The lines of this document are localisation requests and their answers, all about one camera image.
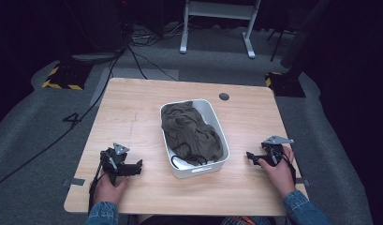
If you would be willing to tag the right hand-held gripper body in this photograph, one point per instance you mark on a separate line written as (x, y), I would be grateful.
(272, 153)

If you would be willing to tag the dark cabinet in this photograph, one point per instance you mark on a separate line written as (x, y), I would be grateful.
(95, 25)

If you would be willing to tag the black slanted pole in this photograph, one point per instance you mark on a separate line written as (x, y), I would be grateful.
(304, 34)

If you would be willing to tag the white metal stand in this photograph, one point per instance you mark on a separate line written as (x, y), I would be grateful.
(220, 9)

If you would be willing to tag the black yellow striped stand base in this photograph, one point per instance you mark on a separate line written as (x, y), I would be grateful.
(286, 84)
(67, 78)

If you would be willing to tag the white plastic bin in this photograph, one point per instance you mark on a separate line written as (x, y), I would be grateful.
(212, 117)

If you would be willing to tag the dark tripod legs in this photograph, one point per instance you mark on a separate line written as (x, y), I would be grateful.
(279, 43)

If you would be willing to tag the person's legs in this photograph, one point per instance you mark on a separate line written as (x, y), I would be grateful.
(211, 220)

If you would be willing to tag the olive green cloth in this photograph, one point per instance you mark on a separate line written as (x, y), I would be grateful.
(189, 134)

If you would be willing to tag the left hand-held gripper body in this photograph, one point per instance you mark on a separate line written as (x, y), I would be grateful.
(111, 159)

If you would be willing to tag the grey metal table bracket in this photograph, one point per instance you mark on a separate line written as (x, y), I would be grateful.
(74, 181)
(303, 182)

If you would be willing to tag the person's right hand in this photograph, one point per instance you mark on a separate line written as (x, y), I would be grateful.
(281, 176)

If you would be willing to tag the person's left hand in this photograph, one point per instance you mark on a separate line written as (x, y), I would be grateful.
(108, 192)

